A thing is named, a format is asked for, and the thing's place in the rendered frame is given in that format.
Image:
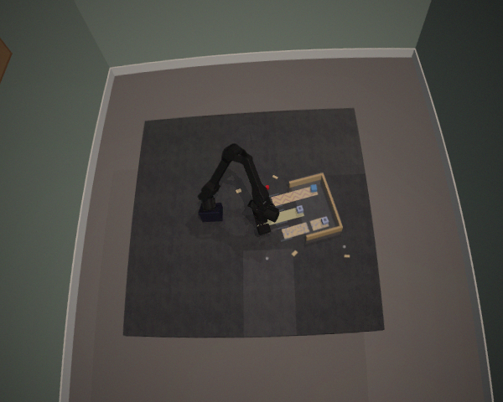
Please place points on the pale yellow strip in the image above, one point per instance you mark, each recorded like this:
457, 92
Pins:
285, 215

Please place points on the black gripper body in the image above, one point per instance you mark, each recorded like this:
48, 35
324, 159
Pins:
264, 228

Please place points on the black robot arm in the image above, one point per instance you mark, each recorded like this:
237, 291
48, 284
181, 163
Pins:
259, 192

